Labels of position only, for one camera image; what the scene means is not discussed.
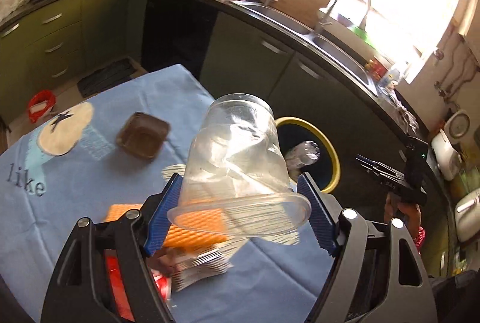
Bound blue patterned tablecloth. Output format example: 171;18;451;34
1;65;332;322

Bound green kitchen cabinets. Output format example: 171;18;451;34
0;0;451;277

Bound chrome kitchen faucet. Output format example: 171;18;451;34
314;0;372;35

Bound orange foam net sleeve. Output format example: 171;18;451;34
102;200;230;248

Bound red dustpan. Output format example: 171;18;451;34
27;90;56;123

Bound red white drink carton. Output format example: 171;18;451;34
147;243;235;293

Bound person's right hand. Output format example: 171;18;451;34
384;193;422;239

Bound clear plastic cup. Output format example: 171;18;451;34
168;93;312;238

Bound yellow-rimmed trash bin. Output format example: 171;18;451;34
276;116;341;193

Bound red cola can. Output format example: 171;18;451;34
103;249;173;322

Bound brown plastic tray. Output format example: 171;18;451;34
115;111;170;160

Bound white rice cooker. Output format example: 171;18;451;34
431;110;471;181

